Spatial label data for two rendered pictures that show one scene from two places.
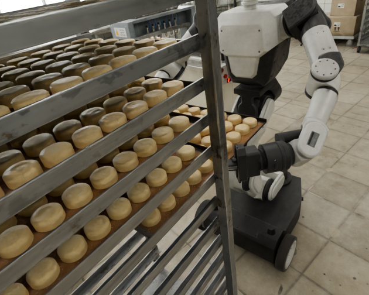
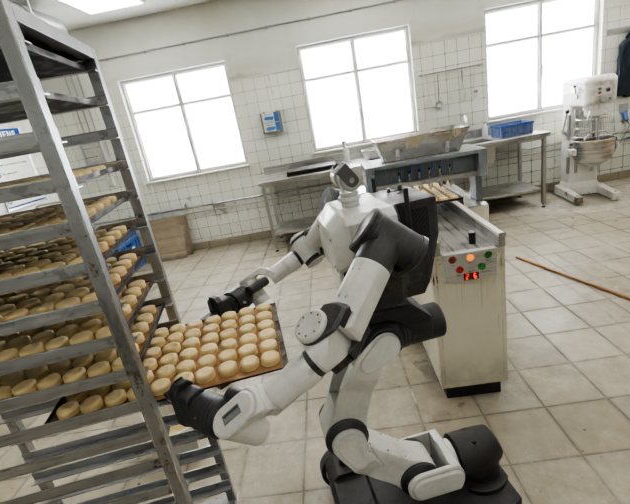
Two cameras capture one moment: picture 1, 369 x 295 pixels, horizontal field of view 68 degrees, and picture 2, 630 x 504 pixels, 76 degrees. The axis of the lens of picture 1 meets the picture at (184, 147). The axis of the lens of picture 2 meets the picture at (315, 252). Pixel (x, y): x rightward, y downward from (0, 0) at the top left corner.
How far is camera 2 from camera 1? 0.99 m
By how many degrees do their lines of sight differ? 38
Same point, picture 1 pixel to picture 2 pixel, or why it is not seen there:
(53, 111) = not seen: outside the picture
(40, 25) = not seen: outside the picture
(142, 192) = (43, 383)
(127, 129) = not seen: outside the picture
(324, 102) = (287, 372)
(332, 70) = (310, 332)
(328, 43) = (349, 289)
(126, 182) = not seen: outside the picture
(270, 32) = (342, 246)
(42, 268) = not seen: outside the picture
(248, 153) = (179, 394)
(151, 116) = (26, 323)
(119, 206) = (22, 386)
